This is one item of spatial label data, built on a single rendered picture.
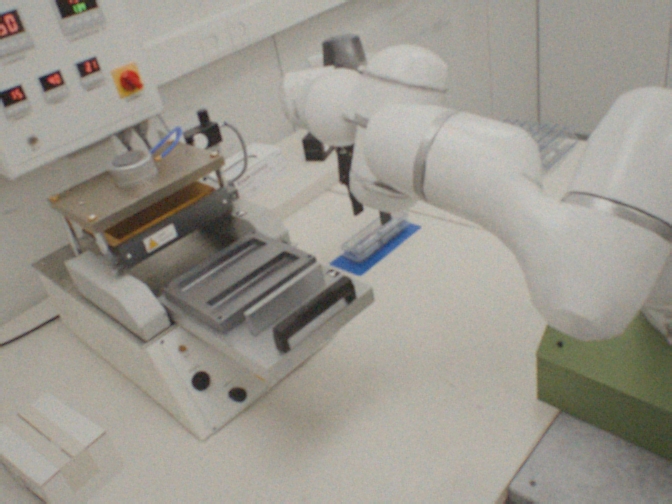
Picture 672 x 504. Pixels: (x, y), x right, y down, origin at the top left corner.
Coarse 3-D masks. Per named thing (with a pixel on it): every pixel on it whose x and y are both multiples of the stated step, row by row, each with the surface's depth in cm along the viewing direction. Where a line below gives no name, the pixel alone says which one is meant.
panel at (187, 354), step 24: (168, 336) 109; (192, 336) 111; (168, 360) 108; (192, 360) 111; (216, 360) 113; (192, 384) 110; (216, 384) 112; (240, 384) 115; (264, 384) 118; (216, 408) 112; (240, 408) 115
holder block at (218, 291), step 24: (240, 240) 116; (264, 240) 114; (216, 264) 112; (240, 264) 109; (264, 264) 108; (288, 264) 109; (312, 264) 107; (168, 288) 107; (192, 288) 108; (216, 288) 104; (240, 288) 106; (264, 288) 102; (192, 312) 103; (216, 312) 99; (240, 312) 99
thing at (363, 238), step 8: (392, 216) 153; (400, 216) 153; (376, 224) 152; (392, 224) 151; (360, 232) 150; (368, 232) 149; (376, 232) 149; (352, 240) 148; (360, 240) 147; (368, 240) 146; (352, 248) 145; (360, 248) 144
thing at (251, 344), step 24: (288, 288) 99; (312, 288) 103; (360, 288) 102; (168, 312) 108; (264, 312) 97; (288, 312) 100; (336, 312) 98; (360, 312) 101; (216, 336) 98; (240, 336) 97; (264, 336) 96; (312, 336) 95; (240, 360) 96; (264, 360) 92; (288, 360) 93
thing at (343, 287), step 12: (348, 276) 98; (336, 288) 96; (348, 288) 98; (312, 300) 95; (324, 300) 95; (336, 300) 97; (300, 312) 93; (312, 312) 94; (288, 324) 91; (300, 324) 93; (276, 336) 91; (288, 336) 91; (288, 348) 92
